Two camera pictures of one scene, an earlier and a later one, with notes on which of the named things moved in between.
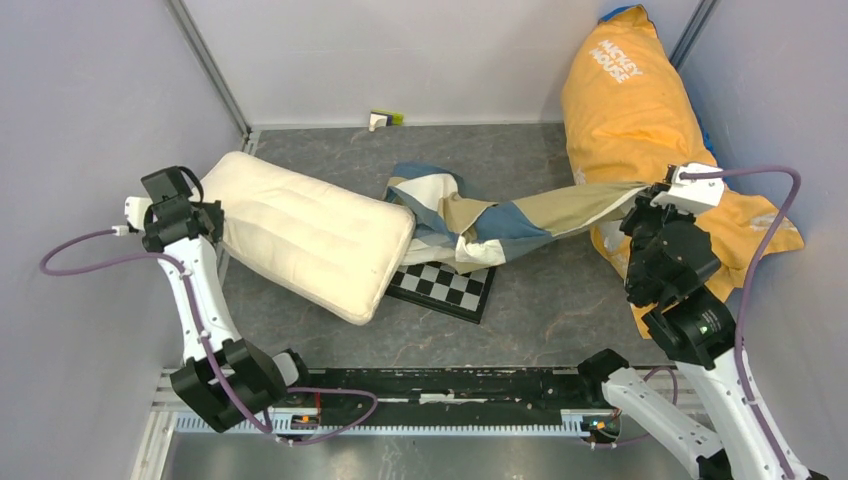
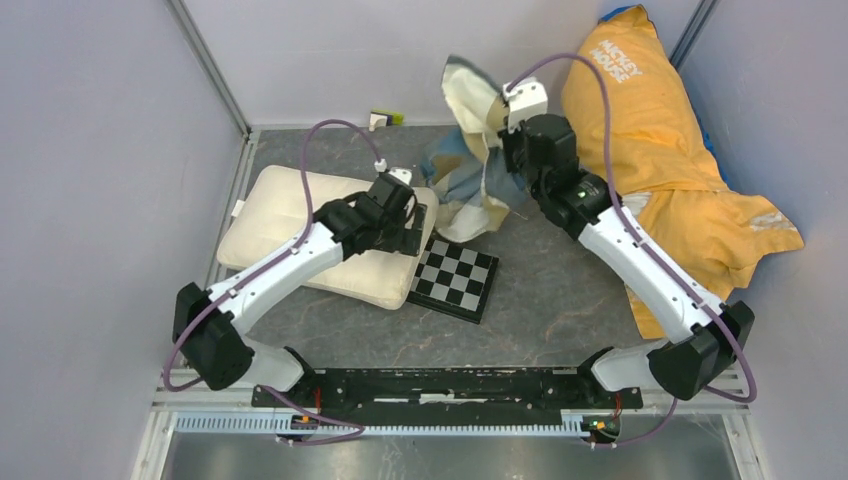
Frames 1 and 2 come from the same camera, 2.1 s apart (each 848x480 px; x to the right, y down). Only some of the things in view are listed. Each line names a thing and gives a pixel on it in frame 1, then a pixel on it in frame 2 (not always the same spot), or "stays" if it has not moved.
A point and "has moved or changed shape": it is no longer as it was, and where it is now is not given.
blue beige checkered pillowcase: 453,223 has moved or changed shape
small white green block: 385,117 stays
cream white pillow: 309,239 has moved or changed shape
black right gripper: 643,206 to 509,141
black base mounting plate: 442,395 stays
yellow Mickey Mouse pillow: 630,113 stays
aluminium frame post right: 693,31 stays
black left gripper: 214,216 to 413,235
